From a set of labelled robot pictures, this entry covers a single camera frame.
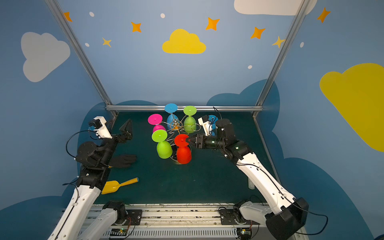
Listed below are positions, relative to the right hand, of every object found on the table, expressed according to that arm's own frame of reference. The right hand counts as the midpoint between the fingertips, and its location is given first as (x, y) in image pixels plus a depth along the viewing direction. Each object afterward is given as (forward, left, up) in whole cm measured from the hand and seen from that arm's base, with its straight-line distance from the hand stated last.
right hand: (189, 139), depth 68 cm
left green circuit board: (-35, +33, -33) cm, 59 cm away
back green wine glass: (+18, +2, -10) cm, 20 cm away
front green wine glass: (0, +14, -10) cm, 17 cm away
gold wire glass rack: (+7, +9, -3) cm, 12 cm away
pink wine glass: (+13, +19, -2) cm, 23 cm away
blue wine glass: (+21, +12, -1) cm, 24 cm away
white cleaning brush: (-9, -35, -31) cm, 47 cm away
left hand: (+3, +31, +8) cm, 33 cm away
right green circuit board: (-31, -28, -33) cm, 53 cm away
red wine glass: (-2, +3, -10) cm, 11 cm away
